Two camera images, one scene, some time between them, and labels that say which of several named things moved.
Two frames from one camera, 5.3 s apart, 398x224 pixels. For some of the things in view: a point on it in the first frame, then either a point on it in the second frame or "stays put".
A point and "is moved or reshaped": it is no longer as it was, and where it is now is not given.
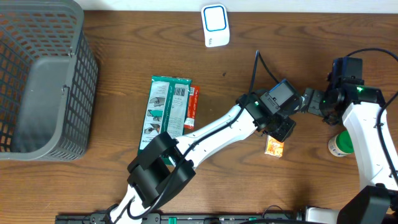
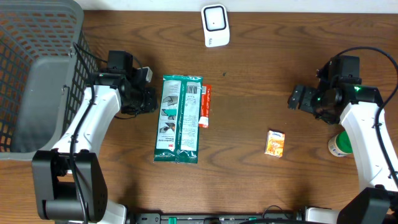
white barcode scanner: [216, 25] stays put
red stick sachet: [192, 107] → [206, 106]
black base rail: [186, 218] stays put
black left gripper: [288, 132] → [154, 100]
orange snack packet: [273, 147] stays put
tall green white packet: [166, 110] is moved or reshaped
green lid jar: [341, 144] stays put
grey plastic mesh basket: [48, 81] stays put
